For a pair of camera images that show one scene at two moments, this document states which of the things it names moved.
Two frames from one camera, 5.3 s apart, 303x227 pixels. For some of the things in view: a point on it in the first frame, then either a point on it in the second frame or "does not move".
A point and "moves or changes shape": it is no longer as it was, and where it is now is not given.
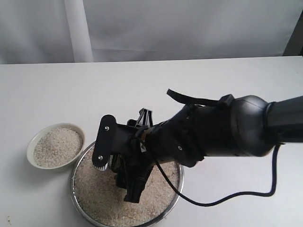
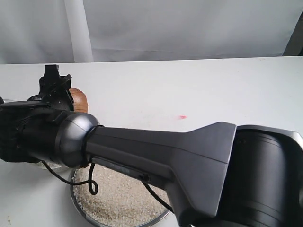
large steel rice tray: [98, 201] does not move
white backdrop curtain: [40, 31] does not move
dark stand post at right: [295, 47] does not move
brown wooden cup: [145, 133] moves or changes shape
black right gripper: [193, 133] to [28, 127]
